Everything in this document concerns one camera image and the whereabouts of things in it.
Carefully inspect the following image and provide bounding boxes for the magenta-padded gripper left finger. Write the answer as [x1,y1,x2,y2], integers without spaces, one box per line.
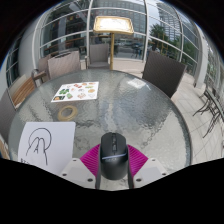
[59,143,103,191]

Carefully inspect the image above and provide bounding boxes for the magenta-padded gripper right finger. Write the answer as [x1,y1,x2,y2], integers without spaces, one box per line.
[125,143,168,190]

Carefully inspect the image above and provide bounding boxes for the black computer mouse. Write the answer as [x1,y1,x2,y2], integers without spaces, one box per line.
[99,131,130,181]

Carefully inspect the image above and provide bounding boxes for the white mouse pad with drawing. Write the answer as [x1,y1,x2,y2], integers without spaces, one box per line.
[17,121,77,176]

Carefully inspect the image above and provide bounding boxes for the tan tape roll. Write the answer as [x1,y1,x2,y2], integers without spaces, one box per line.
[57,105,79,122]

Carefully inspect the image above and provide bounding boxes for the picture card with food photos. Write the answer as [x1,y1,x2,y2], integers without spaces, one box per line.
[50,81,100,103]

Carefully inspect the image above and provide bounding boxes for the wooden slatted bench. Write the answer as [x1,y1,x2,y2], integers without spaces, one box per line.
[0,134,11,160]
[8,73,37,108]

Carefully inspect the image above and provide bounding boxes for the brown wicker chair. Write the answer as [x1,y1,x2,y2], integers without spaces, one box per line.
[142,50,188,99]
[31,54,51,83]
[46,50,82,80]
[85,43,111,70]
[0,89,17,144]

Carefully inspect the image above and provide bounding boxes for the dark metal outdoor furniture group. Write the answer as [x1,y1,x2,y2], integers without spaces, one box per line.
[193,83,224,139]

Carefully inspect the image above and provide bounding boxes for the gold-framed sign stand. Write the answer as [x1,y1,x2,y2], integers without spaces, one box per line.
[92,15,135,71]

